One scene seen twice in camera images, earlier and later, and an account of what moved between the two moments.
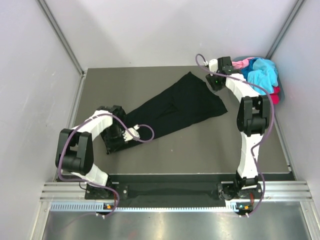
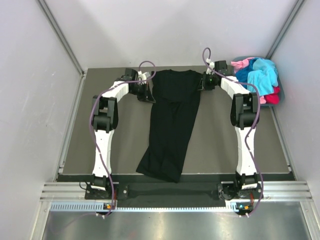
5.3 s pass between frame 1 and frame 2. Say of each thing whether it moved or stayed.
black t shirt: moved
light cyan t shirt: stayed
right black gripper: stayed
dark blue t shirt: stayed
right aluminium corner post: stayed
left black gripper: moved
